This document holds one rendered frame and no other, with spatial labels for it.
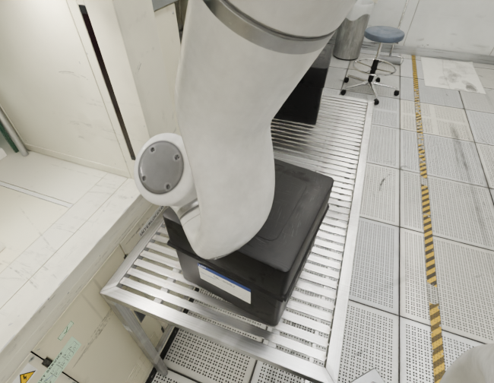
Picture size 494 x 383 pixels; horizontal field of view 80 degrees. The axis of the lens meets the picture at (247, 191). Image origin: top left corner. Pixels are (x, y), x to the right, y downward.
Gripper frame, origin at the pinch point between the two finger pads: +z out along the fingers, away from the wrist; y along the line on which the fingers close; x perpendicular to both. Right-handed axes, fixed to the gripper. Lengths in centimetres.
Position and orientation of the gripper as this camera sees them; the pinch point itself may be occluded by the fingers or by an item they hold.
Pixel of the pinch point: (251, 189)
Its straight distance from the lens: 62.8
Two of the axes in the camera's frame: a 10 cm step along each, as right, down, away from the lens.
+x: -3.4, 9.4, 0.5
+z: 3.4, 0.7, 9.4
